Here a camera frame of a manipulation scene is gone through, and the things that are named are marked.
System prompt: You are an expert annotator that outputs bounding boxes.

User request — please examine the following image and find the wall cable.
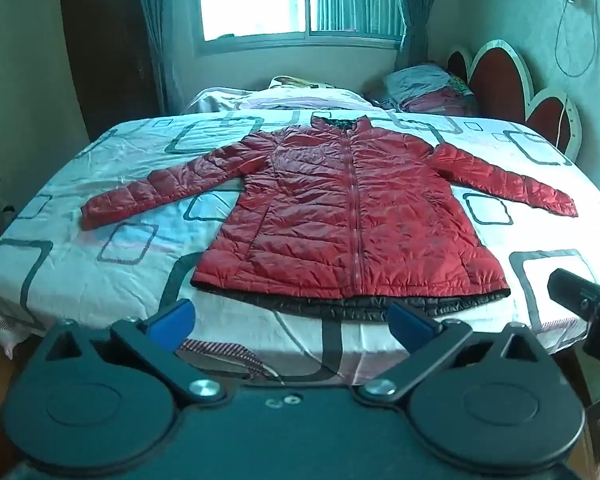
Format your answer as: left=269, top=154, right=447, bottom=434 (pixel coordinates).
left=553, top=0, right=600, bottom=79

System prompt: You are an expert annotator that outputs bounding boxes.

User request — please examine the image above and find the red and white headboard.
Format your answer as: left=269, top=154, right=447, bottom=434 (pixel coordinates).
left=446, top=39, right=582, bottom=162

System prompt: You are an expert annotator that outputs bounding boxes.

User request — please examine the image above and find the folded white blanket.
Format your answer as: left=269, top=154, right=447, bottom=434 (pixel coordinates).
left=184, top=76, right=387, bottom=114

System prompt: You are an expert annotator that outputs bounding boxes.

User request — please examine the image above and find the bed with patterned sheet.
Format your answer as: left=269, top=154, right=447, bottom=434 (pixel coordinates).
left=0, top=110, right=600, bottom=386

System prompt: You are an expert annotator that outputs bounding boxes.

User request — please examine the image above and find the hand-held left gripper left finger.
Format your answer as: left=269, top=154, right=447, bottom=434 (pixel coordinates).
left=44, top=299, right=227, bottom=407

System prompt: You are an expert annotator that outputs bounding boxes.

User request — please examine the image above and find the teal curtain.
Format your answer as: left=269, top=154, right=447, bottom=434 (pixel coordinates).
left=134, top=0, right=203, bottom=116
left=389, top=0, right=432, bottom=96

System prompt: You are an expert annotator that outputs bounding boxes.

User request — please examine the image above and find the dark wooden wardrobe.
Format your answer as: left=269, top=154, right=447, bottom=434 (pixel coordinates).
left=59, top=0, right=162, bottom=142

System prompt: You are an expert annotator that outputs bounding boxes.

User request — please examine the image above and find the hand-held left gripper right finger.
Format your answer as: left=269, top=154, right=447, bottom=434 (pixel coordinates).
left=358, top=302, right=551, bottom=403

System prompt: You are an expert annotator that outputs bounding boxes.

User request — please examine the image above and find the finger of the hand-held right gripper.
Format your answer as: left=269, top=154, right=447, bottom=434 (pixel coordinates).
left=548, top=268, right=600, bottom=321

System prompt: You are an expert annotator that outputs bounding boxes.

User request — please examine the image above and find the red puffer jacket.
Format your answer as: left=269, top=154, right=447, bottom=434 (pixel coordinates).
left=80, top=114, right=579, bottom=322

